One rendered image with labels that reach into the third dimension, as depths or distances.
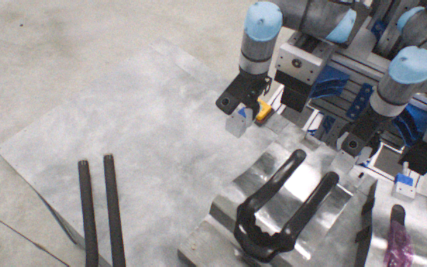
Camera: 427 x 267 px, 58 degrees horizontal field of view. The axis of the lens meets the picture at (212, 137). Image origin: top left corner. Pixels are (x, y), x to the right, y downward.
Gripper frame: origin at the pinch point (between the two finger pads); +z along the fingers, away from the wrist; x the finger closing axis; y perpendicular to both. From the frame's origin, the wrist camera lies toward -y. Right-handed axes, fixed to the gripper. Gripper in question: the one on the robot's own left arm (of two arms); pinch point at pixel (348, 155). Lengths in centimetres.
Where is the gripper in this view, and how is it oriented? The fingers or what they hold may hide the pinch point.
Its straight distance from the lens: 110.9
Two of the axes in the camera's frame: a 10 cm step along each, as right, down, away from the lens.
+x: -7.6, -5.7, 3.2
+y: 6.5, -6.0, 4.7
